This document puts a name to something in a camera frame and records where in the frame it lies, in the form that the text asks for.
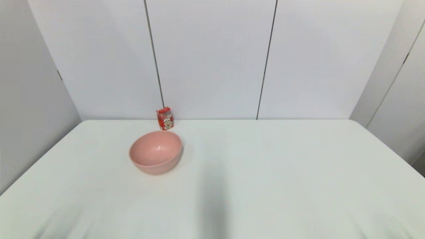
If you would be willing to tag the red milk carton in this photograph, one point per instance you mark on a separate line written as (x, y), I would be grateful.
(165, 118)

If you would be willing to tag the pink plastic bowl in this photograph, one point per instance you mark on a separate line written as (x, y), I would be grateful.
(155, 152)

